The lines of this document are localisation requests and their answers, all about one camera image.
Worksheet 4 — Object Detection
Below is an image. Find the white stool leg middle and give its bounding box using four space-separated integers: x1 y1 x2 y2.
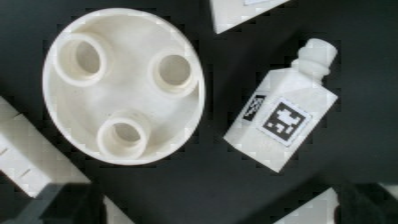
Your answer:
209 0 289 34

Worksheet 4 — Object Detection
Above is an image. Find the white round stool seat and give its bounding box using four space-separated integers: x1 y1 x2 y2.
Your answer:
42 8 206 165

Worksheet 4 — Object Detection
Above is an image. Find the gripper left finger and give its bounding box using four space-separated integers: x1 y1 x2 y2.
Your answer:
14 183 106 224

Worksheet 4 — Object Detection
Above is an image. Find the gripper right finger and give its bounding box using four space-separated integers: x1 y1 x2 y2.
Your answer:
332 183 398 224

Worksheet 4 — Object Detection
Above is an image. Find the white stool leg with tag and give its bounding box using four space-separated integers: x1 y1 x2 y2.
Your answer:
224 38 337 172

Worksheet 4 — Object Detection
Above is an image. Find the white U-shaped obstacle wall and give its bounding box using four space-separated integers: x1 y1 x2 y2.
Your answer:
0 97 133 224

